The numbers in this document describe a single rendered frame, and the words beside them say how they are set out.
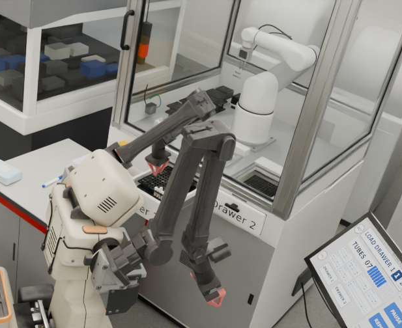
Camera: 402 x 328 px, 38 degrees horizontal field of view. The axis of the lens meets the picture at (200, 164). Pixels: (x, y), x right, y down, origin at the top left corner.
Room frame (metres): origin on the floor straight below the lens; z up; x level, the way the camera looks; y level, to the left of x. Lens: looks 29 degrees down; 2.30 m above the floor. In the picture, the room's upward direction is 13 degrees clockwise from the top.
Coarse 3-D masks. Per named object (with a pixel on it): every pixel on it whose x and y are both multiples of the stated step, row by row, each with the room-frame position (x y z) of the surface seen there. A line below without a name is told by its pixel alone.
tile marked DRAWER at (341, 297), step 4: (340, 284) 1.67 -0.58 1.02; (332, 288) 1.67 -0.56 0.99; (336, 288) 1.66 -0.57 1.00; (340, 288) 1.65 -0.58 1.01; (344, 288) 1.65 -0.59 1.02; (332, 292) 1.65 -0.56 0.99; (336, 292) 1.65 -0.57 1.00; (340, 292) 1.64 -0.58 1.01; (344, 292) 1.63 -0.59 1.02; (336, 296) 1.63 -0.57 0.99; (340, 296) 1.62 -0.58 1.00; (344, 296) 1.62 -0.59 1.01; (348, 296) 1.61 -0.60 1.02; (336, 300) 1.62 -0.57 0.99; (340, 300) 1.61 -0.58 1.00; (344, 300) 1.60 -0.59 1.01; (348, 300) 1.60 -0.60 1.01; (340, 304) 1.60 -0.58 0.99; (344, 304) 1.59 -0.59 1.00
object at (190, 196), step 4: (168, 164) 2.46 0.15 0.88; (160, 168) 2.41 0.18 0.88; (144, 172) 2.31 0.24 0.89; (148, 172) 2.33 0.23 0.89; (136, 176) 2.27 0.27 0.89; (140, 176) 2.28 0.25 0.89; (144, 176) 2.31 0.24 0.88; (136, 180) 2.26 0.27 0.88; (196, 180) 2.38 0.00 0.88; (136, 184) 2.27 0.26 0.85; (196, 184) 2.37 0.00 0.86; (196, 188) 2.37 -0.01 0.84; (192, 192) 2.24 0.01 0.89; (188, 196) 2.21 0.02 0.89; (192, 196) 2.24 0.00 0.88; (188, 200) 2.21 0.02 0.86; (192, 200) 2.25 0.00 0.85; (184, 204) 2.19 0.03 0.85; (188, 204) 2.22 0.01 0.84
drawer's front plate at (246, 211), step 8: (224, 192) 2.25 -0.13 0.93; (216, 200) 2.25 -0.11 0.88; (224, 200) 2.23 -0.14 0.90; (232, 200) 2.21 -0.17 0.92; (240, 200) 2.21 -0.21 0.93; (216, 208) 2.24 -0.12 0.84; (224, 208) 2.23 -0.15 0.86; (240, 208) 2.19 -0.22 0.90; (248, 208) 2.17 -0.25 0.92; (224, 216) 2.22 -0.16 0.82; (232, 216) 2.20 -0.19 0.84; (240, 216) 2.18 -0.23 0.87; (248, 216) 2.17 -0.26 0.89; (256, 216) 2.15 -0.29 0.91; (264, 216) 2.13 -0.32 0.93; (240, 224) 2.18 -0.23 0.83; (248, 224) 2.16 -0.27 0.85; (256, 224) 2.14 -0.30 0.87; (256, 232) 2.14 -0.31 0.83
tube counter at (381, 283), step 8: (368, 264) 1.69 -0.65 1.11; (376, 264) 1.68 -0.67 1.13; (368, 272) 1.67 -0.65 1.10; (376, 272) 1.65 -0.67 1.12; (376, 280) 1.62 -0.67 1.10; (384, 280) 1.61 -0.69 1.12; (384, 288) 1.58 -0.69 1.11; (392, 288) 1.57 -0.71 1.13; (384, 296) 1.55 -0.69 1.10; (392, 296) 1.54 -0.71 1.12
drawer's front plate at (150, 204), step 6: (144, 192) 2.10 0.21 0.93; (144, 198) 2.08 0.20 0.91; (150, 198) 2.07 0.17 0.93; (144, 204) 2.08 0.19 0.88; (150, 204) 2.07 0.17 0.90; (156, 204) 2.05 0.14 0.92; (138, 210) 2.09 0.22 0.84; (150, 210) 2.06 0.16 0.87; (156, 210) 2.05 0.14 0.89; (144, 216) 2.07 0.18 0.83; (150, 216) 2.06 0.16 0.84
